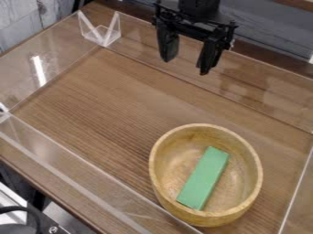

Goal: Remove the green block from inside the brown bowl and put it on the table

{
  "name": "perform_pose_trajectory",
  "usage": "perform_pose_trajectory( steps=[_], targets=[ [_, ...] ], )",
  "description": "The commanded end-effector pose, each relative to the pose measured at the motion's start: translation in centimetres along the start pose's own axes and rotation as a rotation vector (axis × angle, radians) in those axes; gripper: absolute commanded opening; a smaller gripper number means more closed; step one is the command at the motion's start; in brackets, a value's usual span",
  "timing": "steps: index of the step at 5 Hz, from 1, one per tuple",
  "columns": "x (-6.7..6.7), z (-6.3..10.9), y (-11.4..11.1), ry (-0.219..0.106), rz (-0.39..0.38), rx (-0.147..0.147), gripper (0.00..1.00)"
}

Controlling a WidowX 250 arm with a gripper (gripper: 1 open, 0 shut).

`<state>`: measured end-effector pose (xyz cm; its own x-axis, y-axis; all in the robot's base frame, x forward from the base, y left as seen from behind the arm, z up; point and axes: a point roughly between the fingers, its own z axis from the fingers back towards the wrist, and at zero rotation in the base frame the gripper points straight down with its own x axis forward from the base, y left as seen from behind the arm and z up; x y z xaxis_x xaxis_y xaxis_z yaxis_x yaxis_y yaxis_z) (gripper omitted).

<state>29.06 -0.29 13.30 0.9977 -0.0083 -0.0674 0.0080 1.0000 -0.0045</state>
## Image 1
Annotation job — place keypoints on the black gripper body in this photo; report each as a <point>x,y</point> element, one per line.
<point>195,19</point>

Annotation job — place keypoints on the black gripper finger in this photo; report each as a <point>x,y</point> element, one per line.
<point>209,56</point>
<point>167,42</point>

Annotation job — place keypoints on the green rectangular block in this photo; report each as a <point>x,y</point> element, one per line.
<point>203,179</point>

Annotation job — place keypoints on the brown wooden bowl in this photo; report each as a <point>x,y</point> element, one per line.
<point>174,156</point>

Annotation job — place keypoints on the clear acrylic corner bracket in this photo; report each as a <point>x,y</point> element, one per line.
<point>103,36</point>

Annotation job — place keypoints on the clear acrylic front wall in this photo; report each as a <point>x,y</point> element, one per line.
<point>86,190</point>

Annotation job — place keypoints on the black metal frame bracket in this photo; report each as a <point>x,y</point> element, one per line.
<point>48,225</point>

